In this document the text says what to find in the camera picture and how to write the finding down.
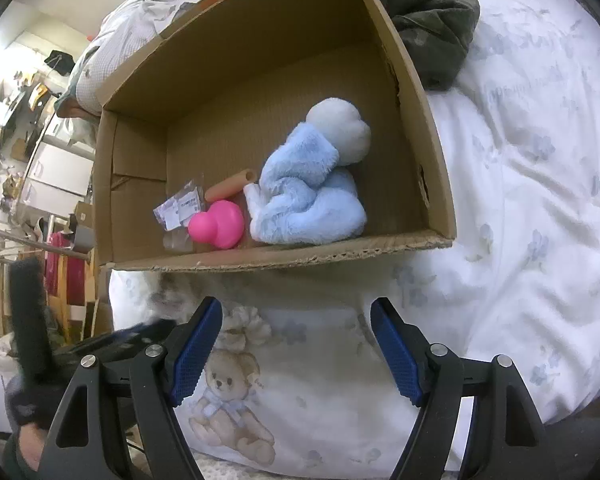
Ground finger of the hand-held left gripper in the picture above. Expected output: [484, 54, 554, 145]
[55, 317, 178, 362]

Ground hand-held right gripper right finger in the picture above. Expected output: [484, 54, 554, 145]
[370, 297, 548, 480]

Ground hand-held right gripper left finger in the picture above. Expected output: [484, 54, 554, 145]
[37, 296, 224, 480]

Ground cream scrunchie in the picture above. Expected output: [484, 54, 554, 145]
[215, 305, 272, 354]

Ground pink heart toy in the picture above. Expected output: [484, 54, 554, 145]
[188, 200, 244, 250]

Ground clear plastic packet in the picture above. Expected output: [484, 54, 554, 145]
[154, 185, 209, 252]

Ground cardboard tube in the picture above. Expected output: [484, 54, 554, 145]
[205, 168, 257, 202]

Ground blue plush toy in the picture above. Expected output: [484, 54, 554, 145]
[245, 99, 372, 247]

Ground cardboard box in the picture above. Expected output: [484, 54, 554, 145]
[92, 0, 455, 273]

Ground person's left forearm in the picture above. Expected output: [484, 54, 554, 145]
[2, 425, 48, 480]

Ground wooden rack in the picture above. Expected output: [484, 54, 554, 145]
[0, 225, 112, 343]

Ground red cloth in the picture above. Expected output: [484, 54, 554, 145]
[45, 232, 89, 306]

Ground grey bin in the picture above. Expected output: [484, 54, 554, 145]
[70, 212, 97, 254]

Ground white cabinet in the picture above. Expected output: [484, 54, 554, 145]
[20, 137, 97, 211]

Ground white bear printed bed sheet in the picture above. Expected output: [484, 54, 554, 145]
[107, 0, 600, 476]

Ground black hanging garment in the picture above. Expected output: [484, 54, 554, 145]
[45, 50, 79, 69]

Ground white checked blanket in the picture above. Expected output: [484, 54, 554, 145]
[70, 0, 261, 116]

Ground camouflage cloth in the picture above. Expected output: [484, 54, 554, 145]
[360, 0, 481, 91]

